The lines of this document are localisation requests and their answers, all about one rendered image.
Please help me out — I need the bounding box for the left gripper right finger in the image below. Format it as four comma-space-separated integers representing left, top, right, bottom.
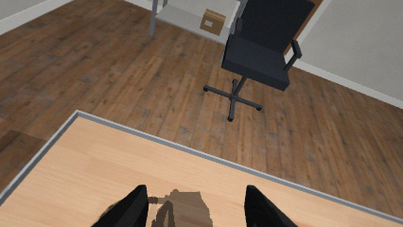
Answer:
244, 184, 298, 227

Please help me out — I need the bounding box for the grey table edge frame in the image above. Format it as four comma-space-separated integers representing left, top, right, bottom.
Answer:
0, 110, 403, 225

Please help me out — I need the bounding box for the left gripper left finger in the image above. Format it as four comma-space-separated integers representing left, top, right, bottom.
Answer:
91, 184, 149, 227

